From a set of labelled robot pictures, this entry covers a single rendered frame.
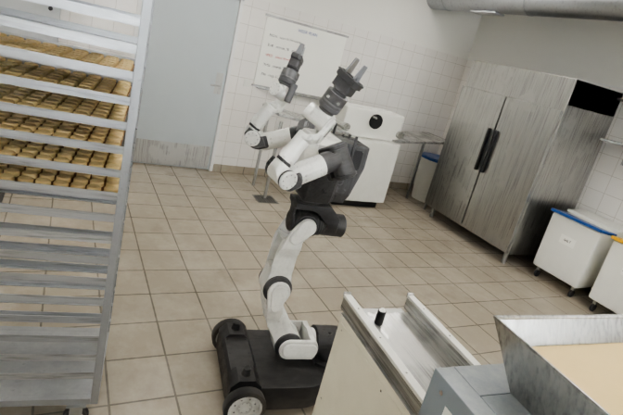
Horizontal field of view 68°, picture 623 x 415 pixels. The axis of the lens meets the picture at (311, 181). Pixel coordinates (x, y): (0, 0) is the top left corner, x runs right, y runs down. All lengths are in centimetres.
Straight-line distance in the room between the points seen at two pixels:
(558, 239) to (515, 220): 44
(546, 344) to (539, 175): 422
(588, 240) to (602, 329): 398
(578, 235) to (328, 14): 372
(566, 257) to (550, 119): 139
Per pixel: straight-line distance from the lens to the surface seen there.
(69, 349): 258
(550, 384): 100
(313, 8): 599
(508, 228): 544
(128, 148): 178
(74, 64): 177
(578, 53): 642
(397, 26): 663
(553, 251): 544
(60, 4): 177
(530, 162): 533
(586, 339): 127
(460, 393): 104
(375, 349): 163
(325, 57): 611
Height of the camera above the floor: 174
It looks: 16 degrees down
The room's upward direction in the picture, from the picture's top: 14 degrees clockwise
